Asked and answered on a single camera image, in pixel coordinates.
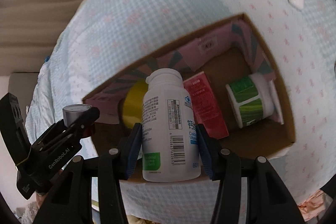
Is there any green labelled white jar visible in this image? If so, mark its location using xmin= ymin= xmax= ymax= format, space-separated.
xmin=226 ymin=73 xmax=275 ymax=128

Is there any red rectangular box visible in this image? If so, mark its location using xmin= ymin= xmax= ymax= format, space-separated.
xmin=183 ymin=72 xmax=229 ymax=139

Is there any white pill bottle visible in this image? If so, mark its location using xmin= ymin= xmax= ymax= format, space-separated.
xmin=142 ymin=68 xmax=201 ymax=182

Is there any small silver red bottle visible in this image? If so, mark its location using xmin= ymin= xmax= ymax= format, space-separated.
xmin=63 ymin=104 xmax=92 ymax=127

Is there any yellow tape roll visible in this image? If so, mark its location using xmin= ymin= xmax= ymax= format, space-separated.
xmin=121 ymin=79 xmax=148 ymax=129

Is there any open cardboard box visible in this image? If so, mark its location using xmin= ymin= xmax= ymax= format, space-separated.
xmin=83 ymin=14 xmax=295 ymax=159

